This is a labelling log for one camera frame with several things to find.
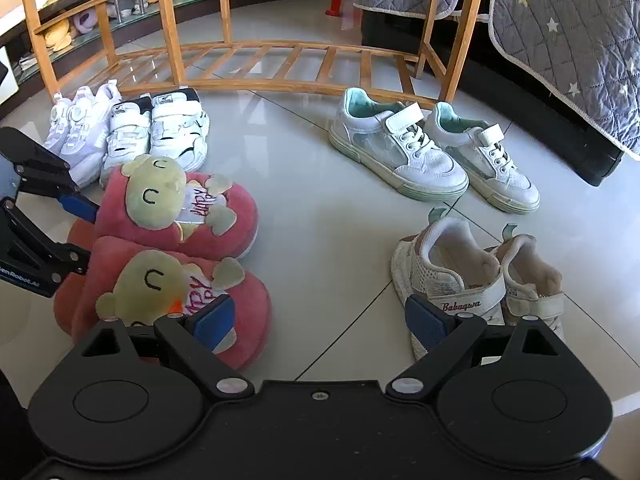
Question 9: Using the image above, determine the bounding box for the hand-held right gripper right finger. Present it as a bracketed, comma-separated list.
[387, 294, 568, 403]

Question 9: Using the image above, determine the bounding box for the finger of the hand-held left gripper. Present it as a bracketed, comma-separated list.
[0, 198, 94, 279]
[0, 126, 102, 224]

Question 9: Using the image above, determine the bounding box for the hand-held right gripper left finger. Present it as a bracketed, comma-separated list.
[70, 294, 256, 402]

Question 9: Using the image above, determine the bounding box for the pink plush slipper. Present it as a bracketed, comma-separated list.
[52, 235, 273, 372]
[95, 154, 261, 261]

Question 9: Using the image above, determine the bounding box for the white mesh sneaker red trim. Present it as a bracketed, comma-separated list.
[492, 222, 567, 342]
[390, 217, 506, 361]

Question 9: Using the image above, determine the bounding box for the white sneaker with navy collar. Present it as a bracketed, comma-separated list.
[100, 93, 154, 190]
[148, 87, 211, 172]

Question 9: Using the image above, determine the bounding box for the white sneaker with green lining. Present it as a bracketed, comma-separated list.
[327, 87, 471, 203]
[422, 101, 542, 213]

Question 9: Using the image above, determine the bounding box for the yellow plush toy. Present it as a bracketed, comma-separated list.
[42, 20, 77, 52]

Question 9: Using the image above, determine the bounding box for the purple plush toy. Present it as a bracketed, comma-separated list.
[72, 9, 99, 36]

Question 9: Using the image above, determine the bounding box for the wooden slatted rack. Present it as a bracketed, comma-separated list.
[17, 0, 493, 111]

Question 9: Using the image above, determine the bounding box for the grey star quilted blanket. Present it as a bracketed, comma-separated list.
[352, 0, 640, 161]

